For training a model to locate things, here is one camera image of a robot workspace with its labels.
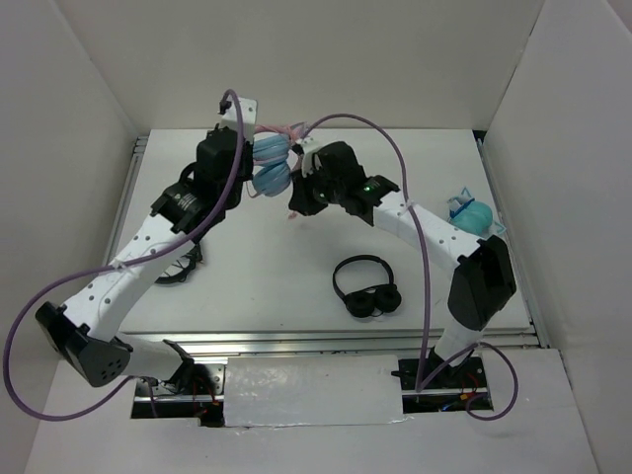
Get pink blue cat-ear headphones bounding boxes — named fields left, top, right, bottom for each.
left=248, top=122, right=308, bottom=198

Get left aluminium side rail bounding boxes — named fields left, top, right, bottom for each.
left=103, top=135, right=149, bottom=265

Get teal cat-ear headphones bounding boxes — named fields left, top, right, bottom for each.
left=446, top=187, right=506, bottom=238

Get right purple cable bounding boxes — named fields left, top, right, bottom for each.
left=300, top=114, right=518, bottom=421

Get aluminium front rail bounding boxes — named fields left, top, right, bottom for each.
left=118, top=329, right=539, bottom=359

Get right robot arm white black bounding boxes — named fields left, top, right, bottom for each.
left=289, top=138, right=516, bottom=387

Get black on-ear headphones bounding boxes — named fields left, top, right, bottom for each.
left=332, top=255, right=402, bottom=319

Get black headphones tangled cable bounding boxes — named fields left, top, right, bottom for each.
left=155, top=239, right=206, bottom=286

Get white foil-taped panel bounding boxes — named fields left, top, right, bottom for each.
left=223, top=355, right=404, bottom=428

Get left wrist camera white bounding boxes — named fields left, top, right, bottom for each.
left=217, top=96, right=259, bottom=147

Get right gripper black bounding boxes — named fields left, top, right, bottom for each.
left=289, top=162, right=346, bottom=215

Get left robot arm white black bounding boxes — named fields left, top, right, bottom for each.
left=36, top=123, right=254, bottom=394

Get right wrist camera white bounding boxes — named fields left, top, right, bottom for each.
left=293, top=136, right=323, bottom=178

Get purple cable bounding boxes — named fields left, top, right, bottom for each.
left=300, top=114, right=518, bottom=421
left=2, top=88, right=248, bottom=422

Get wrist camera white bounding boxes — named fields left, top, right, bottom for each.
left=293, top=136, right=323, bottom=178
left=217, top=96, right=259, bottom=147

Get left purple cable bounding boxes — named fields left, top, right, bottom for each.
left=2, top=88, right=248, bottom=422

